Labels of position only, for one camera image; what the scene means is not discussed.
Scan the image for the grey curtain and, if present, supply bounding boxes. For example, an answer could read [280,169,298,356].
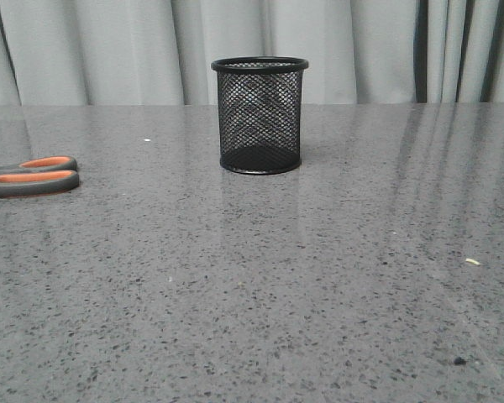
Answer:
[0,1,504,106]

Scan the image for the yellowish scrap on table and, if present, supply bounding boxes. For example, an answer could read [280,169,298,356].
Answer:
[465,258,481,266]

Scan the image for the black mesh pen holder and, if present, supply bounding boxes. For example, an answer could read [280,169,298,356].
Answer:
[211,56,309,175]

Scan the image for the grey orange handled scissors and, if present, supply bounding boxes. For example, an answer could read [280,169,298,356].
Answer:
[0,155,80,198]

